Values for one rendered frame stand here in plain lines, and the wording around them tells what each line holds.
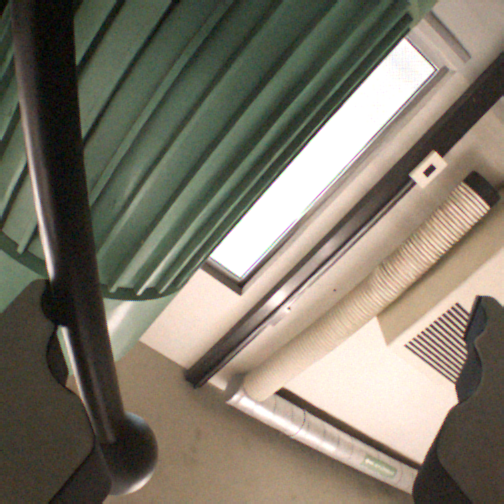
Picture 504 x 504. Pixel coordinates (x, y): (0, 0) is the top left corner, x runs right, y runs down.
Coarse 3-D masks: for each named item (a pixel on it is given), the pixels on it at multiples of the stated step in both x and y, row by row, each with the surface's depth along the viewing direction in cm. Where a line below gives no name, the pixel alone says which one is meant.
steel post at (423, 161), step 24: (480, 96) 126; (456, 120) 131; (432, 144) 136; (408, 168) 141; (432, 168) 137; (384, 192) 146; (360, 216) 151; (336, 240) 156; (312, 264) 162; (288, 288) 168; (264, 312) 174; (288, 312) 174; (240, 336) 182; (216, 360) 189
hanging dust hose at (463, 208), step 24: (456, 192) 142; (480, 192) 133; (432, 216) 146; (456, 216) 139; (480, 216) 139; (408, 240) 151; (432, 240) 143; (456, 240) 144; (384, 264) 156; (408, 264) 149; (432, 264) 148; (360, 288) 162; (384, 288) 155; (336, 312) 166; (360, 312) 160; (312, 336) 172; (336, 336) 166; (264, 360) 192; (288, 360) 177; (312, 360) 174; (264, 384) 184
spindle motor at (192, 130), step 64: (128, 0) 12; (192, 0) 12; (256, 0) 12; (320, 0) 13; (384, 0) 13; (0, 64) 15; (128, 64) 13; (192, 64) 13; (256, 64) 14; (320, 64) 15; (0, 128) 15; (128, 128) 14; (192, 128) 15; (256, 128) 16; (320, 128) 20; (0, 192) 16; (128, 192) 16; (192, 192) 17; (256, 192) 20; (0, 256) 17; (128, 256) 18; (192, 256) 21; (128, 320) 22
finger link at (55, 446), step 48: (48, 288) 11; (0, 336) 9; (48, 336) 9; (0, 384) 7; (48, 384) 7; (0, 432) 6; (48, 432) 6; (0, 480) 6; (48, 480) 6; (96, 480) 6
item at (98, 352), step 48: (48, 0) 7; (48, 48) 7; (48, 96) 8; (48, 144) 8; (48, 192) 9; (48, 240) 10; (96, 288) 11; (96, 336) 11; (96, 384) 12; (96, 432) 13; (144, 432) 15; (144, 480) 14
